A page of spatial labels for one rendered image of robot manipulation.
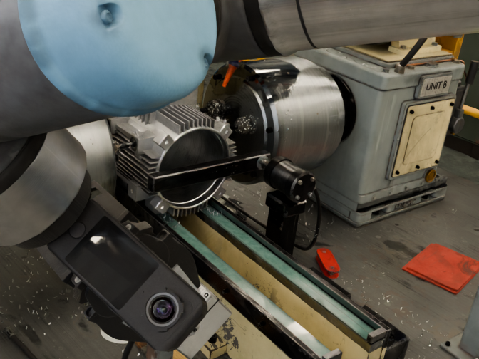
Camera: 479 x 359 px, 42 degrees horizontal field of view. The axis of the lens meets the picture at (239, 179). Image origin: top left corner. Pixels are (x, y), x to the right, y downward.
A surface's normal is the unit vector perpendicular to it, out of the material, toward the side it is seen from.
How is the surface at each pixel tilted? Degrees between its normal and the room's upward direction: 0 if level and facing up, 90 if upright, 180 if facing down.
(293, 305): 90
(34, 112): 127
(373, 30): 134
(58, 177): 72
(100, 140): 58
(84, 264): 49
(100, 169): 81
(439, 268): 2
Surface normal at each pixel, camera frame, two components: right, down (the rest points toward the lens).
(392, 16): -0.18, 0.85
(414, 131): 0.60, 0.40
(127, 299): -0.09, -0.28
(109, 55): 0.16, 0.52
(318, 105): 0.57, -0.13
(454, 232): 0.11, -0.90
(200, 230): -0.79, 0.18
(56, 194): 0.74, 0.23
